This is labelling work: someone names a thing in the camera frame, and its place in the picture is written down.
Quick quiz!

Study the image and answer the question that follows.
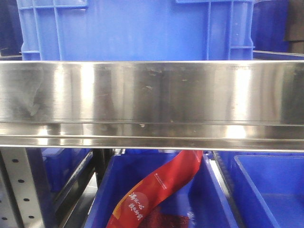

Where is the red printed bag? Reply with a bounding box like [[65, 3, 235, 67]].
[[106, 150, 203, 228]]

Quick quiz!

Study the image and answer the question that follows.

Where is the blue bin lower left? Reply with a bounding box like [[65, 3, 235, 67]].
[[42, 148, 90, 192]]

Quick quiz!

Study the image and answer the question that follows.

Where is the blue bin lower right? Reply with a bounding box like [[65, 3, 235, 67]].
[[216, 151, 304, 228]]

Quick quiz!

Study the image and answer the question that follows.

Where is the perforated grey shelf upright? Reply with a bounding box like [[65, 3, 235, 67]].
[[0, 147, 45, 228]]

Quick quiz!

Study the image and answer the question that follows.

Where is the blue bin lower middle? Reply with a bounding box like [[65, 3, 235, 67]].
[[84, 153, 238, 228]]

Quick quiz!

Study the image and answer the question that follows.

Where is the blue bin on top shelf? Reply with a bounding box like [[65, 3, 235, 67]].
[[17, 0, 254, 61]]

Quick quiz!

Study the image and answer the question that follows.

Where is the stainless steel shelf rail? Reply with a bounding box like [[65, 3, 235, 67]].
[[0, 60, 304, 152]]

